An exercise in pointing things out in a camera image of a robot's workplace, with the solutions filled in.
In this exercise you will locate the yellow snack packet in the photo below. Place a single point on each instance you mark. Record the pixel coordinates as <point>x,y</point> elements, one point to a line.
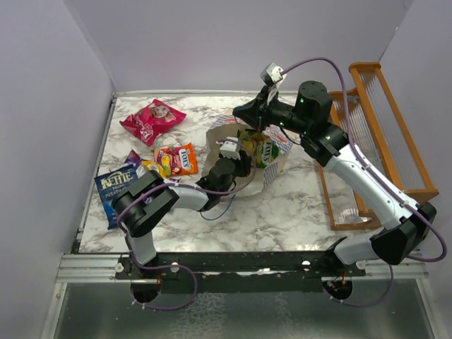
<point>147,166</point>

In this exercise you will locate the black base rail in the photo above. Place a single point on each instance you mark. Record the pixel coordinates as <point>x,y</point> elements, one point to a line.
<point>231,272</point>

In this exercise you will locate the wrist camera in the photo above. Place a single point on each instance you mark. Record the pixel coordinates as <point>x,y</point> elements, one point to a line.
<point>273,77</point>
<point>229,148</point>

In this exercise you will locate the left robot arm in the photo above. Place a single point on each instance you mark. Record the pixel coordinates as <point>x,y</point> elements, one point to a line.
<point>141,207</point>

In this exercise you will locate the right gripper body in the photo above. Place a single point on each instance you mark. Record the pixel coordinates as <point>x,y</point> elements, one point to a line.
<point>275,113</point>

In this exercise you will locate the purple candy bag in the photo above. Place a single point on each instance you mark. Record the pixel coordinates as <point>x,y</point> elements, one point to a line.
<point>136,161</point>

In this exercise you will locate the orange wooden rack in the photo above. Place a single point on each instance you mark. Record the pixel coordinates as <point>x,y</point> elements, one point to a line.
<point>380,131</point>

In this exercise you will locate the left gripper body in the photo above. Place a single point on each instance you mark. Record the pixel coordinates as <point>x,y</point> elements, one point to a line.
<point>241,166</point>

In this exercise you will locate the blue kettle chips bag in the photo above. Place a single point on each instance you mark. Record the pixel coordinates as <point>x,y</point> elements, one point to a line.
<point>110,185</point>

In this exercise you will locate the green Savoria snack packet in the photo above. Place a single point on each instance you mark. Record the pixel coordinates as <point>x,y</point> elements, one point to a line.
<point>262,146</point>

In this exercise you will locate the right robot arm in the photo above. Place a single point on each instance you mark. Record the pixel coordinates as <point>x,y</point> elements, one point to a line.
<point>404,222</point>

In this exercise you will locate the orange Savoria snack packet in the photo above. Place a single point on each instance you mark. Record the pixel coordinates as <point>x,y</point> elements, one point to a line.
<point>177,161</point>

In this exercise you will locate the red snack bag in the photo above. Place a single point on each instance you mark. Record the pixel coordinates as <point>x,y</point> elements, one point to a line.
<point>152,121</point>

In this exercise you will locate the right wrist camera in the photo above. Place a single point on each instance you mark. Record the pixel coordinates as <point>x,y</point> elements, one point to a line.
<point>273,77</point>

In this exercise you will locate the checkered paper bag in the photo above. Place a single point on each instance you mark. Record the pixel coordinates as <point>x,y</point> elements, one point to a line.
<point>218,173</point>

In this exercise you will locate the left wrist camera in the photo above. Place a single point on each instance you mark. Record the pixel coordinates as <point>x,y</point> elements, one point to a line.
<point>229,148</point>

